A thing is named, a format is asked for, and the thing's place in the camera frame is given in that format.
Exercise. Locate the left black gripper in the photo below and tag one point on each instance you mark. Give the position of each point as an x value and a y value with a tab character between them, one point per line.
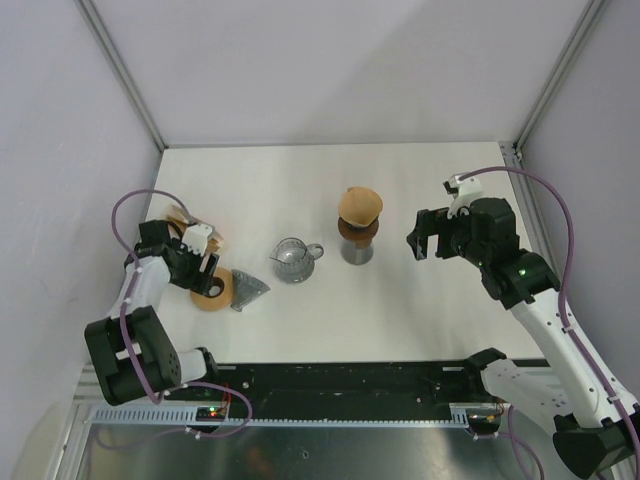
197	281

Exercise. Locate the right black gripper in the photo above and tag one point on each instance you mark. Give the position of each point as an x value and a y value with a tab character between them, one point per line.
430	223

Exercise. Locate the grey glass dripper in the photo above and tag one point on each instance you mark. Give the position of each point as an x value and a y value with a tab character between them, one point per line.
247	289

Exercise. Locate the brown paper coffee filter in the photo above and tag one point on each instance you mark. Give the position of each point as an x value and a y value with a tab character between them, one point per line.
360	206

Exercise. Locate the clear glass pitcher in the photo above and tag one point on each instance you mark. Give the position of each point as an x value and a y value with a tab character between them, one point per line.
293	261

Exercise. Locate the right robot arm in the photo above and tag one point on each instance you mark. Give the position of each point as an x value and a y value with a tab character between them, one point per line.
592	418

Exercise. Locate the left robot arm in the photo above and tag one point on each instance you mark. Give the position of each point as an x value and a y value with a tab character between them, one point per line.
130	350

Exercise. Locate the coffee filter pack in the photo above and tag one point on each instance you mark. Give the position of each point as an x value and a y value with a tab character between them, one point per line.
179	216

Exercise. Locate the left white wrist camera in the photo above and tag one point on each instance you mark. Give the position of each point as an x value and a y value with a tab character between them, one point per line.
196	238

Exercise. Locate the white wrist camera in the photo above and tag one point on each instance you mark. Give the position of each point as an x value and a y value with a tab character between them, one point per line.
196	238
464	189

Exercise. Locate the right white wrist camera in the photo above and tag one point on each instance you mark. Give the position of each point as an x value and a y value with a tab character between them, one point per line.
464	189

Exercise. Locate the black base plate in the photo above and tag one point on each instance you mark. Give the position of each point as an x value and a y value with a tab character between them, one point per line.
367	392

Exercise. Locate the grey cable duct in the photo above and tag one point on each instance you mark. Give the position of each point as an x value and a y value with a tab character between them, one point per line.
192	416

